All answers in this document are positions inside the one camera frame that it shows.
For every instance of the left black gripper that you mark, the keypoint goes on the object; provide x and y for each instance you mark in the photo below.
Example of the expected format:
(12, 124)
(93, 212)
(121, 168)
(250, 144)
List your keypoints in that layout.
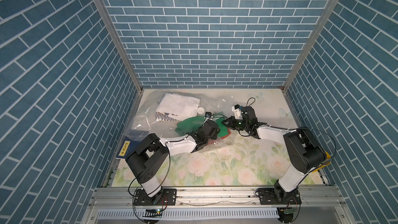
(214, 136)

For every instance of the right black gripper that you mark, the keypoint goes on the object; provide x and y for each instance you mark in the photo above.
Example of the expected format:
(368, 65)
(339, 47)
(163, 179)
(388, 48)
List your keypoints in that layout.
(231, 121)

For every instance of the red garment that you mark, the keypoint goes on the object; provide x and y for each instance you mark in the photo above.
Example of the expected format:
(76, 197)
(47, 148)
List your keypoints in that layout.
(224, 140)

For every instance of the green garment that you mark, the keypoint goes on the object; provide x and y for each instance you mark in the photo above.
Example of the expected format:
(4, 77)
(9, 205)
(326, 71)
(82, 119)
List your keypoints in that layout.
(192, 124)

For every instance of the clear plastic vacuum bag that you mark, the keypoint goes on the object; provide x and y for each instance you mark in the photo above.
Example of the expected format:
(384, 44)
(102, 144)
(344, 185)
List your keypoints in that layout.
(144, 121)

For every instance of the white patterned tank top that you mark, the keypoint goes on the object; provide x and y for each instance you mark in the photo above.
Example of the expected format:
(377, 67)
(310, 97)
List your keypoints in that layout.
(177, 107)

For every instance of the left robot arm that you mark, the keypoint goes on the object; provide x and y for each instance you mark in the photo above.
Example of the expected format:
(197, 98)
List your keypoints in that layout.
(146, 159)

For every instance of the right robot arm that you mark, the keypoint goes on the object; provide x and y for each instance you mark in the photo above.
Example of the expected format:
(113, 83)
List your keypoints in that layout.
(304, 150)

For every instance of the white vacuum bag valve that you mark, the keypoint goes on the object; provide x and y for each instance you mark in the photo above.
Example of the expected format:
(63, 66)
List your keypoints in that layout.
(200, 110)

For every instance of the floral table mat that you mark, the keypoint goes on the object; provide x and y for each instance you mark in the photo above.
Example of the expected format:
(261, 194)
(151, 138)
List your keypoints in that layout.
(247, 161)

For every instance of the yellow cup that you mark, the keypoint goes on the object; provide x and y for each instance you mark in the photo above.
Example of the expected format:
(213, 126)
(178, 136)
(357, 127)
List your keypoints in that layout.
(328, 159)

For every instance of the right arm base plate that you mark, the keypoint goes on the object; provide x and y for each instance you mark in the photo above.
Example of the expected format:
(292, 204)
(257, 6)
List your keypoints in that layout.
(272, 196)

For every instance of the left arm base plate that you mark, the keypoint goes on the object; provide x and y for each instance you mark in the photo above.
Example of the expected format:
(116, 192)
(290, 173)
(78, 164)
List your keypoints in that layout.
(166, 196)

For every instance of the aluminium front rail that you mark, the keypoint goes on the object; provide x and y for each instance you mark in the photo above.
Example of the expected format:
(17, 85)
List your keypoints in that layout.
(219, 205)

